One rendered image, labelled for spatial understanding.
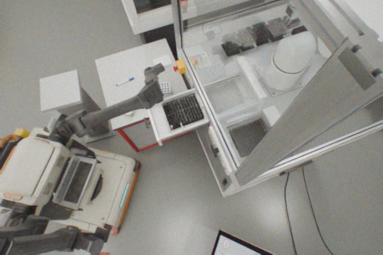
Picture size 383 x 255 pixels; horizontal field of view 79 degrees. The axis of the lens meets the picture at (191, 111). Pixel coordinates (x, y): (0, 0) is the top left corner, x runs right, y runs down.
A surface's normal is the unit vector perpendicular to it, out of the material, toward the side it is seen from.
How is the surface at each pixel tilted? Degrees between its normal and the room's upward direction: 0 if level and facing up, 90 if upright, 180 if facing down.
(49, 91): 0
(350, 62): 90
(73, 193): 0
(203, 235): 3
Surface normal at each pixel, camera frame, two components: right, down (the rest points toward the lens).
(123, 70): -0.02, -0.41
